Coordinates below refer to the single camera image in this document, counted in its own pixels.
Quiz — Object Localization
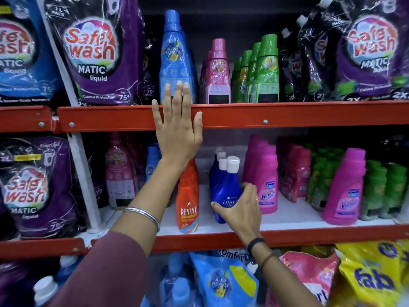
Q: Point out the person's right hand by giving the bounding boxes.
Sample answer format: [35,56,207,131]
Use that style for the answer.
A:
[210,182,265,248]

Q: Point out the person's left hand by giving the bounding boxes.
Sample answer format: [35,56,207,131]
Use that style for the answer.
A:
[151,80,204,171]

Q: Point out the dark blue white-capped bottle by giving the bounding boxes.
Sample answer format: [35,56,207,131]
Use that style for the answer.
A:
[212,155,242,224]
[210,151,227,176]
[209,156,228,202]

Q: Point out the large pink bottle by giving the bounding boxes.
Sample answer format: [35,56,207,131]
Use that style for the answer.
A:
[105,132,136,211]
[126,132,146,189]

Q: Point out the small dark pink bottle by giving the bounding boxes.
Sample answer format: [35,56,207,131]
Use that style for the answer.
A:
[287,147,312,203]
[277,139,296,197]

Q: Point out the pale blue checkered bottle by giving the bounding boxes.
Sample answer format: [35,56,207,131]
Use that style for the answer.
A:
[159,252,192,304]
[166,278,199,307]

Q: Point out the red metal shelf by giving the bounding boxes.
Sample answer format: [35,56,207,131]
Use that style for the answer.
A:
[35,0,409,307]
[0,105,92,261]

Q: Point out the group of small green bottles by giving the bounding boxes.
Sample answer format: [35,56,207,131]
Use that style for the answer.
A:
[305,142,409,221]

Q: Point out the person's left forearm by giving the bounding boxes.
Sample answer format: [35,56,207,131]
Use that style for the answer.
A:
[110,158,191,258]

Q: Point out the person's right forearm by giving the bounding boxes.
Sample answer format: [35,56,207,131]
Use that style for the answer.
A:
[249,239,322,307]

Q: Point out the black wristband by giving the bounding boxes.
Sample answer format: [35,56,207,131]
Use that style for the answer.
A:
[247,237,266,258]

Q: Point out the light blue softener pouch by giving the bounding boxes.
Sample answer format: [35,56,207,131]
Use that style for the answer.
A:
[189,252,259,307]

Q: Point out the olive yellow pouch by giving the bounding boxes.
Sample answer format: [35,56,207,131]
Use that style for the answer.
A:
[300,245,336,258]

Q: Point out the pink softener pouch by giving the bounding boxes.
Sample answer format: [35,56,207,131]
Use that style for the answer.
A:
[265,251,340,307]

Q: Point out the silver bangle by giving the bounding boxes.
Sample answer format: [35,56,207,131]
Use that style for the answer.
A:
[122,207,161,233]

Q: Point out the black purple detergent pouch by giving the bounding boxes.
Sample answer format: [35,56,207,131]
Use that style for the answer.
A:
[296,14,341,103]
[279,27,304,103]

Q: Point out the yellow detergent pouch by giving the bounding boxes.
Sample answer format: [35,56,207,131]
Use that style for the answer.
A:
[335,241,405,307]
[396,239,409,288]

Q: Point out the maroon long-sleeved top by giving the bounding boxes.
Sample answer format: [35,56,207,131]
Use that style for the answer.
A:
[48,232,151,307]

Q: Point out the blue detergent pouch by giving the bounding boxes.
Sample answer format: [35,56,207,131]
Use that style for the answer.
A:
[0,0,63,104]

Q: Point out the brown thread bracelet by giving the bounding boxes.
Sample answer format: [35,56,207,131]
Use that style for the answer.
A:
[259,252,279,272]

